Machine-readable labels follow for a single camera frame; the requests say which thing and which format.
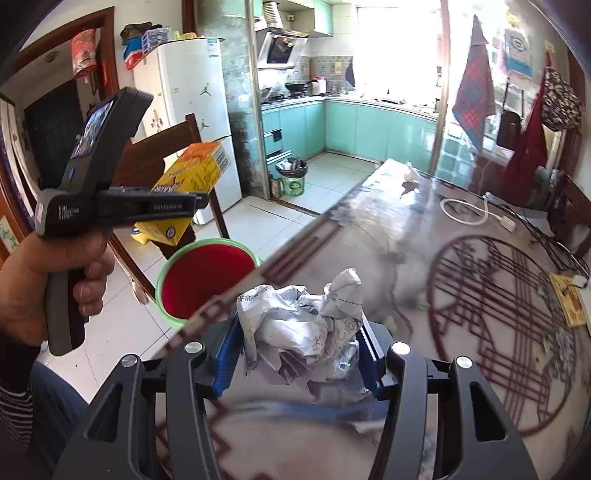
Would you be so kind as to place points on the yellow drink carton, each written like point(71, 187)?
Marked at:
point(198, 166)

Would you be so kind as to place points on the silver exhaust duct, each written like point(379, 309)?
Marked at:
point(272, 14)

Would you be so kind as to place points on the red apron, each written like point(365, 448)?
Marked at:
point(526, 157)

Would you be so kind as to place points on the yellow book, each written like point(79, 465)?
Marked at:
point(570, 304)

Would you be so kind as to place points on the person's left hand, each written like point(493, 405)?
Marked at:
point(23, 290)

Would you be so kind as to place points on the white printed paper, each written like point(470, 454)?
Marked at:
point(300, 327)

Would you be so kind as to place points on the white tissue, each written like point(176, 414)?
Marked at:
point(411, 174)

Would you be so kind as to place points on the black wok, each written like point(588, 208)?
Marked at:
point(298, 86)

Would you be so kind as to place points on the dark entrance door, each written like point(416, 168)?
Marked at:
point(48, 138)

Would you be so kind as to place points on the dark blue hanging cloth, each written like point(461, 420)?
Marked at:
point(351, 74)

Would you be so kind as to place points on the teal kitchen cabinets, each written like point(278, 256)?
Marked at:
point(360, 129)
point(318, 16)

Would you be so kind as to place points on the built-in kitchen oven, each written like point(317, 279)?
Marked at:
point(278, 145)

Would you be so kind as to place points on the plaid hanging cloth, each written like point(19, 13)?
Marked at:
point(473, 92)

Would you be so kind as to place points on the frosted glass sliding door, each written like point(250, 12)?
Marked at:
point(240, 92)
point(457, 161)

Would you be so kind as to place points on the person's blue jeans leg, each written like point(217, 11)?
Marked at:
point(60, 406)

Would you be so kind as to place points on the black white patterned bag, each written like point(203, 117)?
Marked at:
point(561, 101)

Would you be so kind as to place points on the red basin green rim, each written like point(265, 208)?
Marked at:
point(203, 277)

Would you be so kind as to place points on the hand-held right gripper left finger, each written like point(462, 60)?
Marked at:
point(228, 355)

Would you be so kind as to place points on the person's left forearm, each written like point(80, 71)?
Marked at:
point(16, 392)

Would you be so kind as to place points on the white cartoon print apron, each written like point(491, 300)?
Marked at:
point(517, 50)

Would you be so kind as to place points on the teal upper kitchen cabinets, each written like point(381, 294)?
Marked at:
point(318, 16)

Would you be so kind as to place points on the blue red carton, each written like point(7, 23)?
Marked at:
point(135, 55)

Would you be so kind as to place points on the red hanging decoration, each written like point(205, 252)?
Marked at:
point(84, 53)

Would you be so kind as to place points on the small drawer organizer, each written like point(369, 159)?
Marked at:
point(157, 38)

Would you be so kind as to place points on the white power strip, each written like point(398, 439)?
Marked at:
point(582, 280)

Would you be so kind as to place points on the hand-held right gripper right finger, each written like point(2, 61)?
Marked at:
point(371, 360)

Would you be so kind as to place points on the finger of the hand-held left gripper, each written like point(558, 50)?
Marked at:
point(178, 207)

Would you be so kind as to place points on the teal lower kitchen cabinets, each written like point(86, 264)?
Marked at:
point(360, 129)

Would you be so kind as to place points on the green trash can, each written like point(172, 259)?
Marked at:
point(292, 184)

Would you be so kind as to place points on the white refrigerator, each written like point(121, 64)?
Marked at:
point(194, 92)

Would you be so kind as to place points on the black hanging bag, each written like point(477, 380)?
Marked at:
point(508, 131)

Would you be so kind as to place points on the steel range hood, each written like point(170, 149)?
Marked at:
point(279, 48)

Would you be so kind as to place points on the kitchen window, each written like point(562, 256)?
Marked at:
point(397, 46)

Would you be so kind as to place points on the dark wooden chair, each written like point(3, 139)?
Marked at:
point(570, 217)
point(184, 134)

